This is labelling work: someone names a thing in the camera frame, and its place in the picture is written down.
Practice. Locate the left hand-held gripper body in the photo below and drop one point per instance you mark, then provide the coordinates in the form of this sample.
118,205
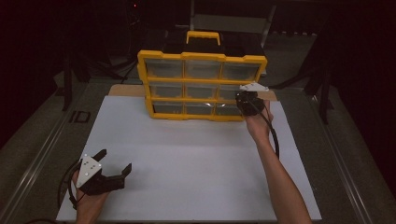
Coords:
99,183

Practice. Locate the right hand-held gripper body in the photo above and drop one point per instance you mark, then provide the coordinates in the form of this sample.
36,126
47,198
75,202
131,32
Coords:
250,104

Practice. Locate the yellow organizer box clear drawers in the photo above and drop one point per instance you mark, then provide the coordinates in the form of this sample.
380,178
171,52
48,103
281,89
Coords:
202,81

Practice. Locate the person's left hand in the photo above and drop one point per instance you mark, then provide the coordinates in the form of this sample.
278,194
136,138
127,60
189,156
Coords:
91,203

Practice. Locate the person's right hand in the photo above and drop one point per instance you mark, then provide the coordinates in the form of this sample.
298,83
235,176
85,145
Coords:
260,127

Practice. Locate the black tripod stand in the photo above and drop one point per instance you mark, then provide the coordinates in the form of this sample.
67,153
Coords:
323,93

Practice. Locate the metal rail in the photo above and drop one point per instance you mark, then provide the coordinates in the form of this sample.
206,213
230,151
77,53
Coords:
339,155
40,158

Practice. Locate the grey metal frame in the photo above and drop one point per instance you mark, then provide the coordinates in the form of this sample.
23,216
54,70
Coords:
230,23

